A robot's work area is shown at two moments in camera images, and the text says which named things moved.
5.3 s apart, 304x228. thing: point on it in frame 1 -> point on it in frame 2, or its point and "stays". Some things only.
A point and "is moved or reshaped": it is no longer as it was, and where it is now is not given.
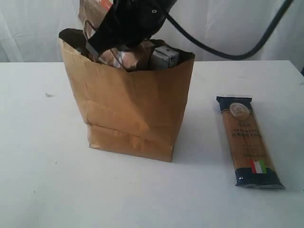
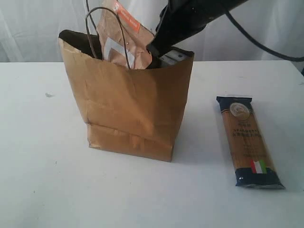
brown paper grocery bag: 138,113 stays
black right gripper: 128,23 -> 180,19
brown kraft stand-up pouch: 91,11 is moved or reshaped
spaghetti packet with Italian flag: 253,165 stays
